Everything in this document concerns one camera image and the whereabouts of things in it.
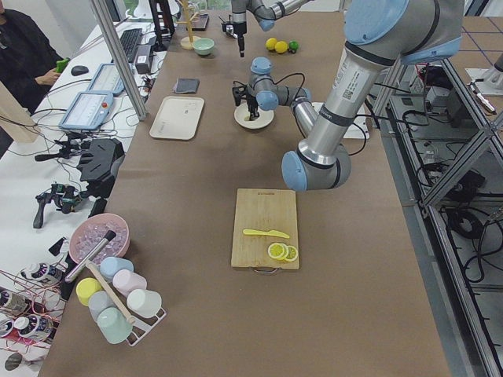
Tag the green lime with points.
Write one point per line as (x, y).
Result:
(293, 46)

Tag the cream rabbit serving tray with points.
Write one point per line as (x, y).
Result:
(177, 118)

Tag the light blue cup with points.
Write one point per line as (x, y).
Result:
(110, 266)

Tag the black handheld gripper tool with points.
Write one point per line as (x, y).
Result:
(65, 197)

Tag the mint green cup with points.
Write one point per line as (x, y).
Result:
(114, 325)

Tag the grey folded cloth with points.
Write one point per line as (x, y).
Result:
(186, 86)

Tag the blue teach pendant far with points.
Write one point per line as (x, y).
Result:
(107, 78)

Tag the yellow lemon lower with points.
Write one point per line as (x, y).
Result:
(281, 47)

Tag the blue teach pendant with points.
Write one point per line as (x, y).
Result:
(88, 111)
(107, 78)

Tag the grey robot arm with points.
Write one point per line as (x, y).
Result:
(377, 33)
(265, 15)

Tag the white cup rack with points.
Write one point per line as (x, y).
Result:
(143, 326)

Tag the aluminium frame post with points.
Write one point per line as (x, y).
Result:
(115, 48)

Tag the pink bowl with ice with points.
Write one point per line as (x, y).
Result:
(93, 230)

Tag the yellow plastic knife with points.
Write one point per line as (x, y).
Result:
(272, 232)

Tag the mint green bowl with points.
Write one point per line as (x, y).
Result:
(204, 46)

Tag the wooden cutting board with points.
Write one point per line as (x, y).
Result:
(263, 209)

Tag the grey cup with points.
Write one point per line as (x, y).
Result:
(98, 302)

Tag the round cream plate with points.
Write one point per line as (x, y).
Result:
(265, 118)

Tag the person in black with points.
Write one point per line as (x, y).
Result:
(28, 61)

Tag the yellow cup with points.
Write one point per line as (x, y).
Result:
(85, 288)

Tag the blue teach pendant near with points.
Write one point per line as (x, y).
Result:
(88, 111)

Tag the black keyboard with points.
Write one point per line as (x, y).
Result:
(130, 40)

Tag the pink cup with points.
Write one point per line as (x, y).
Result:
(126, 281)

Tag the yellow lemon upper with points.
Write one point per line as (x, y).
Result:
(271, 44)

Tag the yellow lemon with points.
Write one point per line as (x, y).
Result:
(271, 44)
(281, 47)

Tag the lemon slice back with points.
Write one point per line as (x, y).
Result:
(291, 255)

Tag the black computer mouse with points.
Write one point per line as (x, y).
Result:
(79, 70)

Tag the metal scoop black tip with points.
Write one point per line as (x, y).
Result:
(71, 276)

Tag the white cup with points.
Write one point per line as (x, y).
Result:
(145, 303)

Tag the wooden mug tree stand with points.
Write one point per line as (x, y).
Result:
(189, 14)

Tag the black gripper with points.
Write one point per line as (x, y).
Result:
(251, 100)
(238, 19)

